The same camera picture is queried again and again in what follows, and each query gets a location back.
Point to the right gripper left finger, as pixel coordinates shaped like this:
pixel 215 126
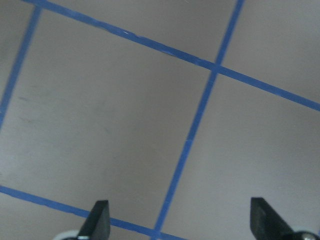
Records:
pixel 97 225

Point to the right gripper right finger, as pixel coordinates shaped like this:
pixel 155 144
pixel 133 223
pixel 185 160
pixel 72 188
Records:
pixel 266 223

